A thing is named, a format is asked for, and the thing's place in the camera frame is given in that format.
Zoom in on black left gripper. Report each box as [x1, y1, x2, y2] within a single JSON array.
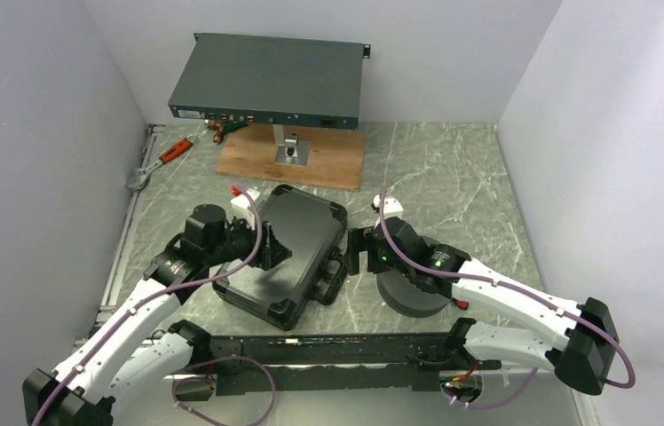
[[205, 210, 292, 271]]

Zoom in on black poker set case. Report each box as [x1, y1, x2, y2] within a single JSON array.
[[212, 185, 348, 331]]

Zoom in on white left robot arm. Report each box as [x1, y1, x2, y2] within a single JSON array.
[[22, 193, 291, 425]]

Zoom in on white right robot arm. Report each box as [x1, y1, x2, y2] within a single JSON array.
[[346, 217, 635, 396]]

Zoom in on wooden board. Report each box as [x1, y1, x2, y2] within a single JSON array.
[[216, 123, 366, 191]]

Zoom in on copper green connectors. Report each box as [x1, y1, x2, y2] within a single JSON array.
[[205, 119, 248, 145]]

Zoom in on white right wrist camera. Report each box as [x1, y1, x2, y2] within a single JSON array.
[[371, 195, 404, 219]]

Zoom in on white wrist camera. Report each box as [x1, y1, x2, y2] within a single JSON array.
[[230, 185, 261, 229], [371, 195, 404, 219]]

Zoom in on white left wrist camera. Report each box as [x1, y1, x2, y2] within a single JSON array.
[[230, 185, 261, 229]]

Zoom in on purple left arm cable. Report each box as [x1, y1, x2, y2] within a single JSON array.
[[32, 196, 265, 426]]

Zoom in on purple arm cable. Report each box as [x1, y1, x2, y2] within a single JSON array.
[[32, 196, 265, 426], [377, 187, 637, 390]]

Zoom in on metal stand bracket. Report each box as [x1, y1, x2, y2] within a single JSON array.
[[273, 124, 311, 167]]

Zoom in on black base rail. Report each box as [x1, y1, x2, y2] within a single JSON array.
[[172, 320, 500, 396]]

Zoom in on red handled tool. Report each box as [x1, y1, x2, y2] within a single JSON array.
[[159, 135, 198, 164]]

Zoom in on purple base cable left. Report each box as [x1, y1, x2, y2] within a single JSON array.
[[170, 355, 277, 426]]

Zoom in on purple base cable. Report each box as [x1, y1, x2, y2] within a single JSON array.
[[443, 364, 545, 411], [170, 355, 277, 426]]

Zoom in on dark rack mount device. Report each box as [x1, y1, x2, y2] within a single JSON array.
[[168, 33, 371, 130]]

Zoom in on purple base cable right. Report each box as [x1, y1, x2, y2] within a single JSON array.
[[443, 364, 545, 411]]

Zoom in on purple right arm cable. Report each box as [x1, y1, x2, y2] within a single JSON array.
[[377, 187, 637, 390]]

